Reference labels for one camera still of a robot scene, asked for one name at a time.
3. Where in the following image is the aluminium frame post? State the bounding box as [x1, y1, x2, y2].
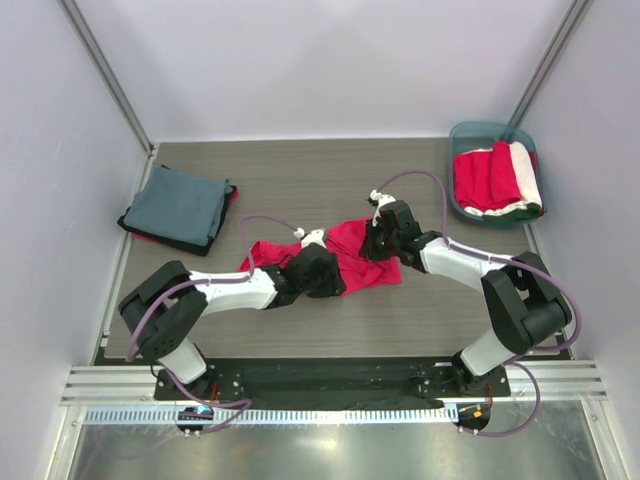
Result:
[57, 0, 154, 156]
[508, 0, 593, 127]

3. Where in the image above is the purple cable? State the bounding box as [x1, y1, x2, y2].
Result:
[127, 215, 301, 364]
[374, 170, 584, 439]

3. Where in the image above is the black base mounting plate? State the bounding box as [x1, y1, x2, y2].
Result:
[186, 357, 511, 411]

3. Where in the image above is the white slotted cable duct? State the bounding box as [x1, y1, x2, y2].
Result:
[84, 404, 458, 426]

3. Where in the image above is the blue plastic basket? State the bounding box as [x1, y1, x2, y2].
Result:
[448, 121, 545, 228]

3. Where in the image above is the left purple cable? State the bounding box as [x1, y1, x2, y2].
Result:
[127, 215, 301, 364]

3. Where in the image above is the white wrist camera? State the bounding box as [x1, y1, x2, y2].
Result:
[293, 228, 328, 248]
[367, 189, 396, 209]

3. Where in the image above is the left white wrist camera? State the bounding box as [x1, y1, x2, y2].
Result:
[293, 228, 328, 248]

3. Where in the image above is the left aluminium frame post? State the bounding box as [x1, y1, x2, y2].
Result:
[57, 0, 154, 156]

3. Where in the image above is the white t shirt in basket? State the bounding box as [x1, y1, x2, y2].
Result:
[454, 142, 543, 218]

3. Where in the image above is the red t shirt in basket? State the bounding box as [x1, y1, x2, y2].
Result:
[452, 142, 521, 216]

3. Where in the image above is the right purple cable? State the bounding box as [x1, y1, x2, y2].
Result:
[374, 170, 584, 439]

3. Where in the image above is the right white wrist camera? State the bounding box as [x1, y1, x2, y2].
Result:
[367, 189, 396, 209]

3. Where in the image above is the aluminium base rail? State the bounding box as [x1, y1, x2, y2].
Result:
[61, 359, 608, 405]

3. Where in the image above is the pink-red t shirt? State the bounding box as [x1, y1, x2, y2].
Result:
[251, 218, 402, 296]

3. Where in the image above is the folded grey-blue t shirt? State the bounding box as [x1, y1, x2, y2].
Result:
[124, 166, 232, 245]

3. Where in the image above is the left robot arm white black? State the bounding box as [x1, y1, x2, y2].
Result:
[118, 243, 346, 399]

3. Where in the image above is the green t shirt in basket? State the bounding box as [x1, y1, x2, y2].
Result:
[482, 204, 543, 224]

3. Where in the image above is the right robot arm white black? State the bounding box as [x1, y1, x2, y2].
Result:
[360, 191, 572, 396]

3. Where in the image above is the right aluminium frame post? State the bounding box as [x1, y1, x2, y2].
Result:
[508, 0, 593, 127]

